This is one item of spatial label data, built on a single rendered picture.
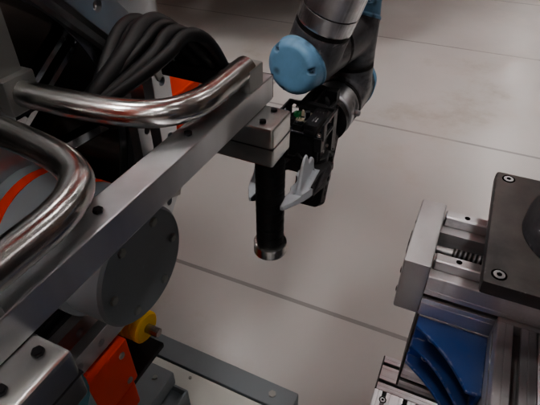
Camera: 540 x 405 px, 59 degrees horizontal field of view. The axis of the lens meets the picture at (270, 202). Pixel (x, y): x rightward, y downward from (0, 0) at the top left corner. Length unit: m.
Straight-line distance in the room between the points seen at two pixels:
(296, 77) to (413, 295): 0.32
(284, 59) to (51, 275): 0.41
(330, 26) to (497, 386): 0.45
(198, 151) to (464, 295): 0.38
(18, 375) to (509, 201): 0.57
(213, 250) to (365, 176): 0.75
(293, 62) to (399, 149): 1.71
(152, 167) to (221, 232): 1.39
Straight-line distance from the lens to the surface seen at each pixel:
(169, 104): 0.43
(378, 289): 1.63
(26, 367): 0.34
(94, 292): 0.47
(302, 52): 0.62
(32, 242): 0.32
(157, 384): 1.16
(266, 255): 0.63
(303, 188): 0.60
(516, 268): 0.60
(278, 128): 0.52
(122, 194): 0.38
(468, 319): 0.68
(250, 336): 1.48
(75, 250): 0.35
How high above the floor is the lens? 1.21
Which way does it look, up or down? 39 degrees down
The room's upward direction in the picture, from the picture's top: straight up
